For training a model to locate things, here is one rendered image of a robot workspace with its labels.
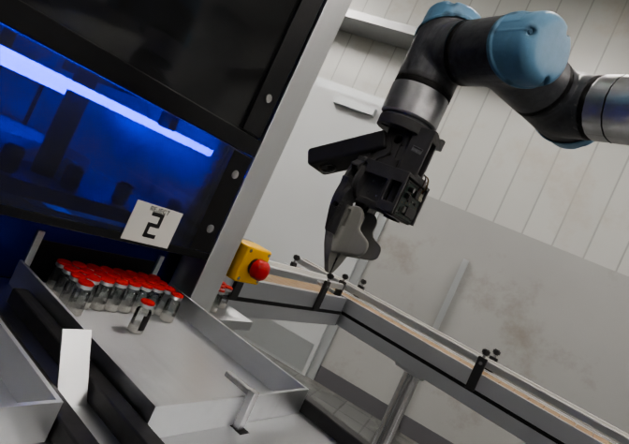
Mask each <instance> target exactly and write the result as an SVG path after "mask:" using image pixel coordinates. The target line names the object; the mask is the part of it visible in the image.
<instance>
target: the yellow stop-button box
mask: <svg viewBox="0 0 629 444"><path fill-rule="evenodd" d="M270 257H271V251H269V250H267V249H265V248H264V247H262V246H260V245H258V244H256V243H254V242H252V241H251V240H249V239H245V238H242V241H241V244H240V246H239V248H238V250H237V253H236V255H235V257H234V259H233V260H232V263H231V265H230V267H229V269H228V271H227V276H228V277H229V278H231V279H232V280H234V281H238V282H242V283H248V284H253V285H257V284H258V282H259V281H256V280H255V279H254V278H252V277H251V276H250V268H251V266H252V264H253V263H254V262H255V261H256V260H258V259H263V260H265V261H267V262H268V261H269V259H270Z"/></svg>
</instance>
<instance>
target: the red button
mask: <svg viewBox="0 0 629 444"><path fill-rule="evenodd" d="M270 270H271V267H270V265H269V264H268V262H267V261H265V260H263V259H258V260H256V261H255V262H254V263H253V264H252V266H251V268H250V276H251V277H252V278H254V279H255V280H256V281H262V280H264V279H265V278H266V277H267V276H268V275H269V273H270Z"/></svg>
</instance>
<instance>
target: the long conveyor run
mask: <svg viewBox="0 0 629 444"><path fill-rule="evenodd" d="M296 262H297V263H298V264H300V265H302V266H304V267H305V268H307V269H309V270H311V271H312V272H315V273H319V274H324V275H327V274H328V273H327V272H326V271H325V269H324V268H322V267H320V266H318V265H316V264H314V263H313V262H311V261H309V260H308V259H300V260H297V261H296ZM305 268H303V267H301V269H304V270H307V269H305ZM309 270H307V271H309ZM348 277H349V276H348V274H343V276H342V278H341V277H339V276H337V275H336V274H334V278H333V279H330V281H334V282H338V283H342V284H344V287H343V289H333V288H329V289H328V291H329V292H331V293H333V294H335V295H337V296H342V297H345V298H346V299H347V300H346V303H345V306H344V309H343V311H342V313H341V315H340V317H339V319H338V321H337V323H336V325H337V326H339V327H341V328H342V329H344V330H345V331H347V332H349V333H351V334H352V335H354V336H355V337H356V338H358V339H359V340H361V341H363V342H364V343H366V344H367V345H369V346H371V347H372V348H375V349H376V350H378V351H379V352H381V353H383V354H384V355H386V356H387V357H389V358H390V359H391V360H393V361H394V362H396V363H398V364H400V365H401V366H403V367H405V368H406V369H408V370H409V371H411V372H413V373H414V374H416V375H417V376H419V377H421V378H423V379H425V380H426V381H428V382H429V383H431V384H432V385H433V386H435V387H436V388H438V389H440V390H441V391H443V392H445V393H447V394H448V395H450V396H451V397H453V398H455V399H456V400H458V401H459V402H461V403H463V404H464V405H466V406H467V407H469V408H470V409H472V410H474V411H475V412H477V413H478V414H480V415H482V416H483V417H485V418H486V419H488V420H490V421H491V422H493V423H495V424H497V425H498V426H500V427H501V428H503V429H505V430H506V431H507V432H508V433H510V434H512V435H513V436H515V437H517V438H519V439H520V440H522V441H524V442H525V443H527V444H618V443H616V442H615V441H613V440H611V439H609V438H607V437H605V436H603V435H601V434H600V433H598V432H596V431H594V430H593V429H592V428H594V429H595V430H597V431H599V432H601V433H603V434H604V435H606V436H608V437H610V438H612V439H614V440H616V441H618V442H619V443H621V444H629V434H627V433H625V432H623V431H622V430H620V429H619V428H617V427H615V426H613V425H611V424H609V423H608V422H605V421H603V420H601V419H599V418H597V417H596V416H594V415H593V414H591V413H589V412H587V411H586V410H584V409H582V408H580V407H577V406H576V405H574V404H572V403H570V402H568V401H566V400H564V399H563V398H562V397H560V396H558V395H556V394H554V393H553V392H550V391H548V390H546V389H544V388H543V387H541V386H539V385H537V384H535V383H533V382H531V380H529V379H527V378H525V377H522V376H521V375H519V374H517V373H515V372H513V371H511V370H510V369H508V368H506V367H504V366H502V365H500V364H499V363H497V362H498V359H497V358H496V356H498V355H499V356H500V354H501V352H500V350H499V349H497V348H496V349H493V354H494V355H493V356H491V355H490V351H489V350H488V349H486V348H483V349H482V351H481V352H482V354H483V355H482V354H480V353H478V352H477V351H475V350H473V349H471V348H468V347H467V346H465V345H464V344H462V343H460V342H458V341H456V340H455V339H453V338H451V337H449V336H447V335H445V334H444V333H441V332H439V331H437V330H435V329H434V328H433V327H431V326H429V325H427V324H425V323H423V322H422V321H420V320H418V319H416V318H413V317H412V316H410V315H408V314H406V313H404V312H403V311H402V310H400V309H398V308H396V307H394V306H392V305H390V304H389V303H386V302H384V301H382V300H380V299H379V298H377V297H375V296H373V295H372V294H370V293H369V292H367V291H365V290H364V289H365V288H364V287H363V285H365V284H366V283H367V280H365V279H361V281H360V282H361V285H358V286H355V285H353V284H351V283H349V282H347V281H346V279H348ZM344 289H345V290H347V291H349V292H351V293H352V294H354V295H352V294H350V293H349V292H347V291H345V290H344ZM361 299H362V300H364V301H366V302H368V303H365V302H364V301H362V300H361ZM369 303H370V304H369ZM371 304H372V305H371ZM373 305H374V306H376V307H377V308H379V309H381V310H383V311H385V312H386V313H388V314H390V315H391V316H393V317H394V318H393V317H391V316H389V315H388V314H386V313H384V312H382V311H380V310H379V309H377V308H375V307H373ZM396 318H397V319H399V320H400V321H398V320H397V319H396ZM401 321H402V322H404V323H406V324H408V325H409V326H411V327H413V328H415V329H417V331H416V330H414V329H412V328H411V327H409V326H407V325H405V324H404V323H402V322H401ZM418 331H419V332H418ZM420 332H422V333H425V334H426V335H427V336H426V335H424V334H422V333H420ZM428 336H429V337H431V338H433V339H434V340H436V341H438V342H440V343H441V344H443V345H445V346H447V347H449V348H451V349H453V350H455V351H457V352H458V353H460V354H461V355H463V356H465V357H466V358H468V359H470V360H472V361H474V362H475V363H473V362H471V361H469V360H467V359H466V358H464V357H462V356H461V355H459V354H458V353H456V352H454V351H452V350H451V349H449V348H446V347H444V346H443V345H441V344H439V343H437V342H435V341H434V340H432V339H430V338H429V337H428ZM486 356H490V357H489V358H488V357H486ZM492 372H493V373H495V374H497V375H498V376H500V377H503V378H505V379H506V380H508V381H510V382H512V383H514V384H515V385H517V386H519V387H521V389H520V388H518V387H516V386H514V385H513V384H511V383H509V382H507V381H505V380H504V379H502V378H500V377H498V376H496V375H494V374H493V373H492ZM522 389H523V390H525V391H527V392H529V393H531V394H533V395H535V396H537V397H538V398H540V399H542V400H544V401H546V402H547V403H549V404H551V405H553V406H555V407H556V408H558V409H560V410H562V411H563V412H565V413H567V414H569V415H570V416H572V417H574V418H576V419H578V420H579V421H581V422H584V423H586V424H587V425H589V426H590V427H592V428H590V427H588V426H586V425H584V424H583V423H581V422H578V421H577V420H575V419H573V418H571V417H569V416H568V415H566V414H564V413H562V412H561V411H560V410H558V409H556V408H554V407H552V406H550V405H548V404H546V403H545V402H543V401H541V400H539V399H537V398H536V397H534V396H532V395H530V394H528V393H527V392H525V391H523V390H522Z"/></svg>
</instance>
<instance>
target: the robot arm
mask: <svg viewBox="0 0 629 444"><path fill-rule="evenodd" d="M566 32H567V25H566V23H565V21H564V20H563V18H562V17H561V16H560V15H558V14H557V13H555V12H552V11H548V10H540V11H525V10H520V11H514V12H510V13H507V14H505V15H500V16H493V17H487V18H481V17H480V15H479V14H478V13H477V12H476V11H475V10H474V9H472V8H471V7H468V6H466V5H464V4H462V3H459V2H457V3H455V4H454V3H451V2H450V1H442V2H438V3H436V4H434V5H433V6H431V7H430V8H429V10H428V12H427V14H426V15H425V17H424V19H423V21H422V23H421V24H420V26H419V27H418V28H417V30H416V32H415V35H414V40H413V42H412V44H411V46H410V48H409V50H408V53H407V54H406V56H405V58H404V60H403V62H402V66H401V68H400V70H399V72H398V74H397V77H396V79H395V81H394V82H393V83H392V85H391V87H390V90H389V92H388V95H387V97H386V99H385V102H384V104H383V106H382V109H381V110H382V112H381V114H380V116H379V118H378V120H377V125H378V126H379V127H380V128H382V129H383V130H380V131H376V132H373V133H370V134H366V135H362V136H358V137H355V138H351V139H347V140H343V141H336V142H333V143H329V144H325V145H321V146H317V147H314V148H310V149H309V150H308V164H309V165H310V166H312V167H313V168H315V169H316V170H318V171H319V172H321V173H322V174H324V175H326V174H331V173H334V172H339V171H344V170H346V173H345V174H344V175H343V177H342V180H341V182H340V183H339V185H338V187H337V188H336V190H335V192H334V194H333V197H332V199H331V202H330V205H329V211H328V216H327V221H326V226H325V230H326V232H325V239H324V266H325V271H326V272H327V273H330V274H332V273H333V272H334V271H335V270H336V269H337V268H338V267H339V266H340V265H341V264H342V263H343V262H344V260H345V259H346V257H350V258H356V259H366V260H375V259H377V258H378V257H379V255H380V253H381V247H380V245H379V244H378V243H377V241H376V240H375V239H374V237H373V232H374V230H375V227H376V225H377V219H376V217H375V214H376V212H378V213H381V214H383V216H384V217H386V218H388V219H390V220H393V221H395V222H397V223H400V222H401V223H403V224H405V225H407V226H408V225H411V226H414V224H415V222H416V219H417V216H418V214H419V212H420V210H421V207H422V205H423V203H424V201H425V199H426V198H427V195H428V193H429V191H430V189H429V188H428V185H429V178H428V177H427V176H426V175H425V172H426V170H427V168H428V166H429V164H430V162H431V160H432V156H433V154H434V152H435V151H438V152H442V149H443V147H444V145H445V143H446V142H445V141H444V140H442V139H440V138H439V135H438V133H437V131H436V130H437V128H438V126H439V124H440V122H441V120H442V118H443V116H444V113H445V111H446V108H447V106H448V105H449V102H450V100H451V98H452V97H453V95H454V93H455V91H456V88H457V86H458V85H459V86H475V87H487V88H490V89H491V90H492V91H493V92H494V93H495V94H496V95H497V96H498V97H499V98H501V99H502V100H503V101H504V102H505V103H506V104H507V105H509V106H510V107H511V108H512V109H513V110H514V111H516V112H517V113H518V114H519V115H521V116H522V117H523V118H524V119H525V120H526V121H527V122H528V123H530V124H531V125H532V126H533V127H534V128H535V130H536V131H537V132H538V134H539V135H540V136H542V137H543V138H544V139H546V140H547V141H550V142H552V143H554V144H555V145H557V146H559V147H561V148H564V149H577V148H580V147H582V146H587V145H589V144H591V143H593V142H594V141H600V142H607V143H616V144H623V145H629V74H618V75H582V74H578V73H577V72H576V71H575V70H574V69H573V68H572V67H571V66H570V65H569V63H568V58H569V54H570V49H571V38H570V36H568V35H567V34H566ZM423 176H424V177H425V180H423V179H422V178H423ZM426 179H428V182H426ZM426 184H427V185H426ZM353 203H356V204H355V206H353Z"/></svg>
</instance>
